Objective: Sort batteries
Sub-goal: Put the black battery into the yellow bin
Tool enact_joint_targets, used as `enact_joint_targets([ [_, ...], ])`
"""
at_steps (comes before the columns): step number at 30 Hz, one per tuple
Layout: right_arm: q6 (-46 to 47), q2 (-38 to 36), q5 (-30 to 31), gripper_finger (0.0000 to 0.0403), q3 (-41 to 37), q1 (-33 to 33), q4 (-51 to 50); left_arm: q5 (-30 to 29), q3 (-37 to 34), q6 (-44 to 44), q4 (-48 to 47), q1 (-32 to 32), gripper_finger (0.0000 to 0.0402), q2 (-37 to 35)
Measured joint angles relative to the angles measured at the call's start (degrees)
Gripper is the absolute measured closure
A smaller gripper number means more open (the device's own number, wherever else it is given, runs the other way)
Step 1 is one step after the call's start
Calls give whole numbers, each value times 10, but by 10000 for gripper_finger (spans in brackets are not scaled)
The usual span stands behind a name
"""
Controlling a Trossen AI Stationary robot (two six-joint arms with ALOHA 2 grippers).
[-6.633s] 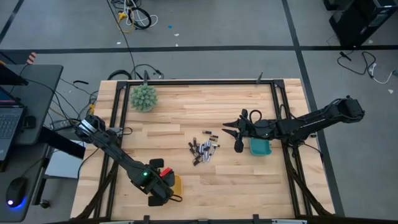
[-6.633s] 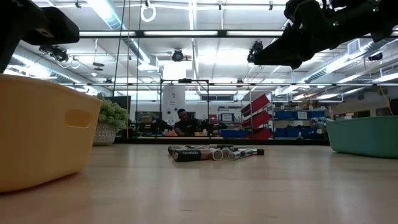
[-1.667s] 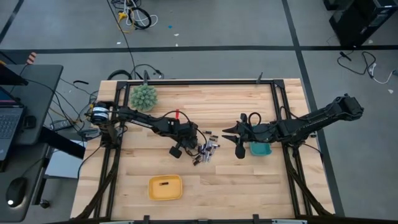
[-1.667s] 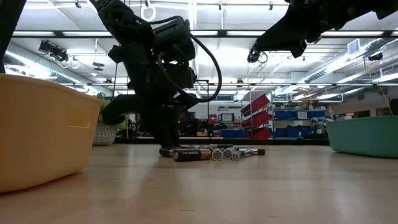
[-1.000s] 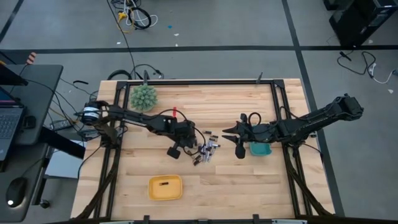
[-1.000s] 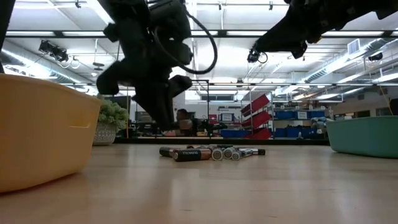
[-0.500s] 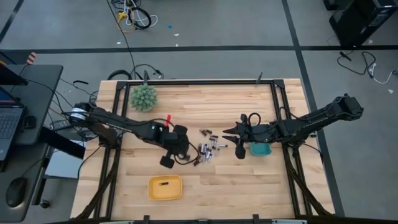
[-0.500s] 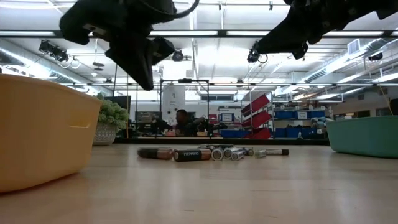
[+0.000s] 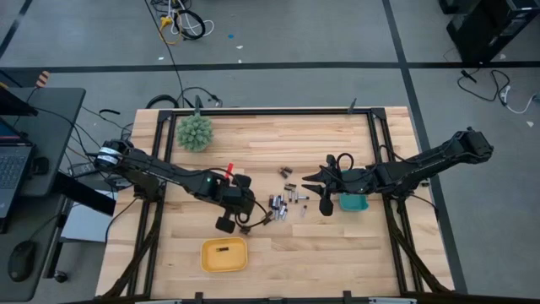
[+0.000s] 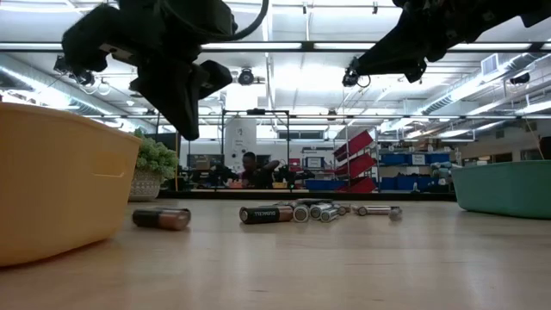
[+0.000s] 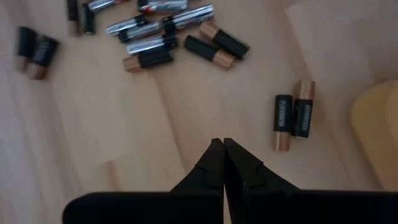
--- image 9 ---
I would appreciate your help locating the black power supply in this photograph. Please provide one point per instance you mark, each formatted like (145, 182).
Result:
(82, 169)

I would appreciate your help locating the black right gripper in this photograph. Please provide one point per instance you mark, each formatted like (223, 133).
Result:
(354, 182)

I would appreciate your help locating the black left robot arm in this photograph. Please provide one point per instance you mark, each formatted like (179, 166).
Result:
(177, 175)

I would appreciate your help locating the black aluminium table frame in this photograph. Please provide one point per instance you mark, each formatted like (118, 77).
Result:
(274, 112)

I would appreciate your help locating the black monitor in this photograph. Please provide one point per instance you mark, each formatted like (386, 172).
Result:
(12, 105)

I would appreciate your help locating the small black desk device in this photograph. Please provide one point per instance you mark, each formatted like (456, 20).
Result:
(40, 166)

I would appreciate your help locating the orange black striped object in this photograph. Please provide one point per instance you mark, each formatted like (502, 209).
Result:
(42, 79)

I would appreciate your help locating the black cabinet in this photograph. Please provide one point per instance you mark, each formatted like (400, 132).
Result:
(485, 29)

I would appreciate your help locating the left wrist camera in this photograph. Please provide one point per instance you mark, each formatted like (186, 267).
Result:
(225, 224)

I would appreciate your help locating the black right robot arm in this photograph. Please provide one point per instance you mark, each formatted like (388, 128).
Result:
(422, 164)

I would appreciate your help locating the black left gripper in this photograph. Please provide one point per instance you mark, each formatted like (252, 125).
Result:
(238, 196)

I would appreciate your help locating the yellow plastic bin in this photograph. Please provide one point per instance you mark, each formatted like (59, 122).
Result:
(230, 259)

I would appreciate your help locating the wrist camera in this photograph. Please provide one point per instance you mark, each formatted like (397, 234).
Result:
(326, 207)
(225, 224)

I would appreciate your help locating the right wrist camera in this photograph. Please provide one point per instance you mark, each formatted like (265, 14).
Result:
(326, 207)

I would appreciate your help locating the black computer mouse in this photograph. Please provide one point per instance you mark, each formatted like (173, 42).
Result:
(21, 259)

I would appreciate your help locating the teal plastic bin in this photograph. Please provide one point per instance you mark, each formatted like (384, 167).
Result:
(353, 203)

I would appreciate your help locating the black desk leg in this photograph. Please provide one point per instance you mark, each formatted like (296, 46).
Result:
(84, 194)

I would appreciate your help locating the black desk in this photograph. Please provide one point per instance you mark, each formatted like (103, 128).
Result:
(50, 126)

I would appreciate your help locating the green potted artificial plant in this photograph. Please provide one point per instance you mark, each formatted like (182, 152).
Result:
(195, 133)

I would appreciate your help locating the laptop computer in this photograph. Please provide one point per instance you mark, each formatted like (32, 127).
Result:
(10, 169)

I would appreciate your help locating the white panel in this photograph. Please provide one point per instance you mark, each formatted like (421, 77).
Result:
(84, 224)

